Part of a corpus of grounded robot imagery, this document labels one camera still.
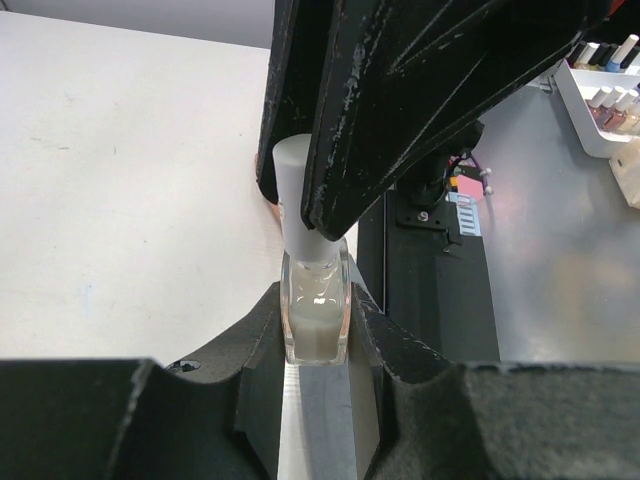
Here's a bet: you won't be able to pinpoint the nail polish bottles in tray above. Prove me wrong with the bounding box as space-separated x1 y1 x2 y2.
566 34 639 137

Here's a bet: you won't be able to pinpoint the white nail polish tray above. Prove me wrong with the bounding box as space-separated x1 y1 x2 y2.
554 58 640 157

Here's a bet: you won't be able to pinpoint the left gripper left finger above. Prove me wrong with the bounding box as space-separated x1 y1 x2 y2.
1 285 284 479

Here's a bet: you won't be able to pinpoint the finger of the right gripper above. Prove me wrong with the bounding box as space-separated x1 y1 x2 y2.
301 0 610 240
256 0 330 204

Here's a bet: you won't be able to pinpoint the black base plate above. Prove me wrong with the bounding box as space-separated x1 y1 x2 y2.
356 190 500 362

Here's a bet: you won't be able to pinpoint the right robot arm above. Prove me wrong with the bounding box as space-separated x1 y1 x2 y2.
256 1 611 240

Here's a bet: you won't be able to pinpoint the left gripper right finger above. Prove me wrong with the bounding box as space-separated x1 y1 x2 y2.
348 285 639 479

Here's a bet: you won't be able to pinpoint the white nail polish cap brush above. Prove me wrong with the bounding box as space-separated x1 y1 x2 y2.
272 134 339 263

